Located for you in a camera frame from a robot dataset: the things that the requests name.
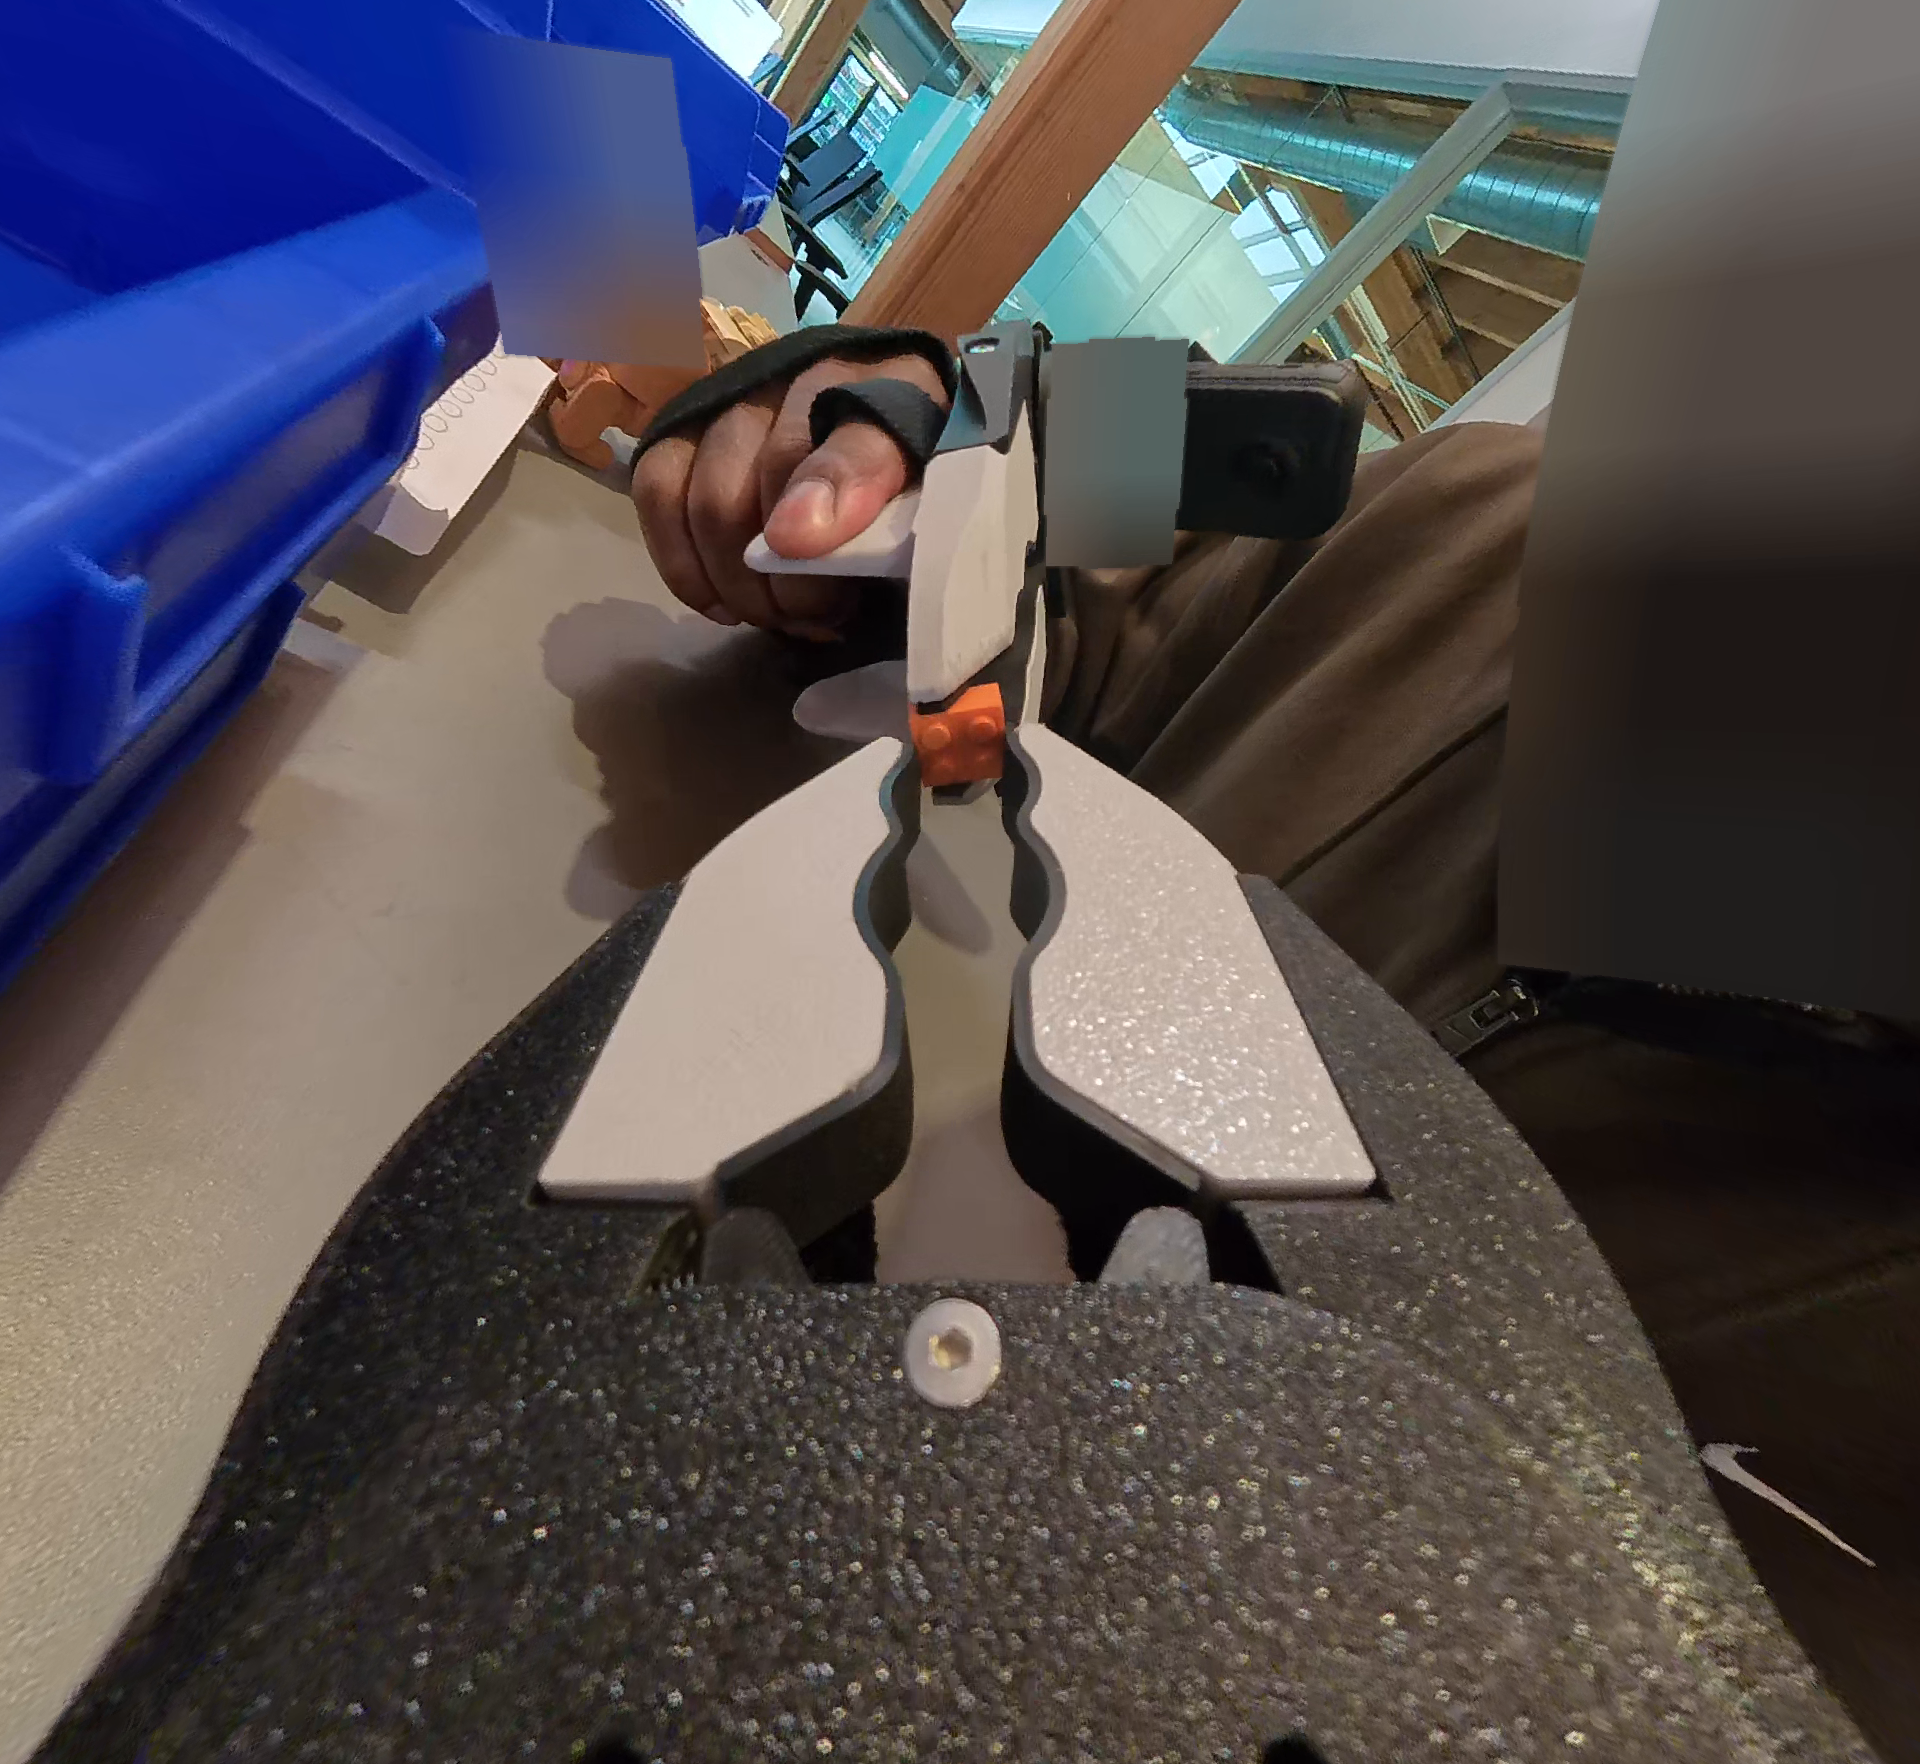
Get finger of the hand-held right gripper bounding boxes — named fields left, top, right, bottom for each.
left=907, top=417, right=1045, bottom=703

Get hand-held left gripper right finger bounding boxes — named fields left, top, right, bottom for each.
left=1008, top=725, right=1380, bottom=1203

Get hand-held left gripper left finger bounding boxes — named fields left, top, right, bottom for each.
left=534, top=737, right=920, bottom=1206

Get orange toy brick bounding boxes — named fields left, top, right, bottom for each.
left=913, top=684, right=1008, bottom=788

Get blue plastic bin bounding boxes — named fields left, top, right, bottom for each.
left=0, top=0, right=569, bottom=1004

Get person's right forearm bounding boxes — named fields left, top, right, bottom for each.
left=1044, top=422, right=1548, bottom=1031

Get brown brick-built toy animal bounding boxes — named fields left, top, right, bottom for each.
left=543, top=290, right=793, bottom=464

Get white printed paper sheet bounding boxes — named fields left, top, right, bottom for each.
left=376, top=346, right=561, bottom=561

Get person's dark pants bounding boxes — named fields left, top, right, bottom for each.
left=1463, top=976, right=1920, bottom=1721

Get silver ventilation duct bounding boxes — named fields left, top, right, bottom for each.
left=1168, top=85, right=1619, bottom=259

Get wooden support post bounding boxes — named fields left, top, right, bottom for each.
left=844, top=0, right=1348, bottom=329

